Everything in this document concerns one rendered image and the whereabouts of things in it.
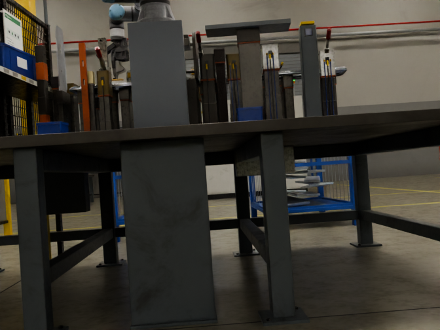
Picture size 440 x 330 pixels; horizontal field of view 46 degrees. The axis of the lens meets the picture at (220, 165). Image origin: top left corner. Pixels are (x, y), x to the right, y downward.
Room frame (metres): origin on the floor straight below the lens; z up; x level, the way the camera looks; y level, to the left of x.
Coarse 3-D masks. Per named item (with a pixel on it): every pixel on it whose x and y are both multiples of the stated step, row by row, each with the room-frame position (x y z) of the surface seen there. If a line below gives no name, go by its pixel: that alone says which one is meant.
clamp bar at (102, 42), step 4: (100, 40) 2.43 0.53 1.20; (104, 40) 2.44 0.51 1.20; (100, 44) 2.45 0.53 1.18; (104, 44) 2.45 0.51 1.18; (100, 48) 2.45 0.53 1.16; (104, 48) 2.45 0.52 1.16; (104, 52) 2.45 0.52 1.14; (104, 56) 2.46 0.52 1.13; (104, 60) 2.46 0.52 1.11; (100, 64) 2.46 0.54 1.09; (108, 64) 2.47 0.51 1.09
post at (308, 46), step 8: (304, 32) 2.21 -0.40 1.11; (312, 32) 2.20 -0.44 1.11; (304, 40) 2.21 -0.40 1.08; (312, 40) 2.21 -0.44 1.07; (304, 48) 2.21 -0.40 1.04; (312, 48) 2.21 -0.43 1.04; (304, 56) 2.21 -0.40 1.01; (312, 56) 2.21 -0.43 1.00; (304, 64) 2.21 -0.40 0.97; (312, 64) 2.21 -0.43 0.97; (304, 72) 2.21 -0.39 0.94; (312, 72) 2.21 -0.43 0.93; (304, 80) 2.21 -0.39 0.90; (312, 80) 2.21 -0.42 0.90; (304, 88) 2.21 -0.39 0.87; (312, 88) 2.21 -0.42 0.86; (320, 88) 2.21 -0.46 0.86; (304, 96) 2.21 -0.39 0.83; (312, 96) 2.21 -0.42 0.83; (320, 96) 2.21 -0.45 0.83; (304, 104) 2.23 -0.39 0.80; (312, 104) 2.21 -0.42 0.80; (320, 104) 2.21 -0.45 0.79; (304, 112) 2.25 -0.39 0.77; (312, 112) 2.21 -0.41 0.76; (320, 112) 2.21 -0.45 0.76
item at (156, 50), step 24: (144, 24) 1.87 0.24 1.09; (168, 24) 1.87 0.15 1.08; (144, 48) 1.87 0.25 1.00; (168, 48) 1.87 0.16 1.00; (144, 72) 1.87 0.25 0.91; (168, 72) 1.87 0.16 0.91; (144, 96) 1.87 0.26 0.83; (168, 96) 1.87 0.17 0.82; (144, 120) 1.87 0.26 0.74; (168, 120) 1.87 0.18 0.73
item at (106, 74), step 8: (96, 72) 2.43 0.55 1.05; (104, 72) 2.42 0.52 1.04; (104, 80) 2.42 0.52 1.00; (104, 88) 2.42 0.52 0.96; (112, 88) 2.48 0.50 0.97; (104, 96) 2.43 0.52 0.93; (112, 96) 2.47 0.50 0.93; (104, 104) 2.41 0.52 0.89; (104, 112) 2.41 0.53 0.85; (112, 112) 2.47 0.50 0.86; (104, 120) 2.43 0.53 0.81; (112, 120) 2.46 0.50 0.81; (104, 128) 2.42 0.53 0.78; (112, 128) 2.43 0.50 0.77
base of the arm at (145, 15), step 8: (144, 0) 1.92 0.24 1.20; (152, 0) 1.91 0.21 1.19; (160, 0) 1.92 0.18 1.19; (144, 8) 1.92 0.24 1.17; (152, 8) 1.91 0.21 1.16; (160, 8) 1.91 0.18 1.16; (168, 8) 1.94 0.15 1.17; (144, 16) 1.93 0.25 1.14; (152, 16) 1.90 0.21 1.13; (160, 16) 1.90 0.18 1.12; (168, 16) 1.93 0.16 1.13
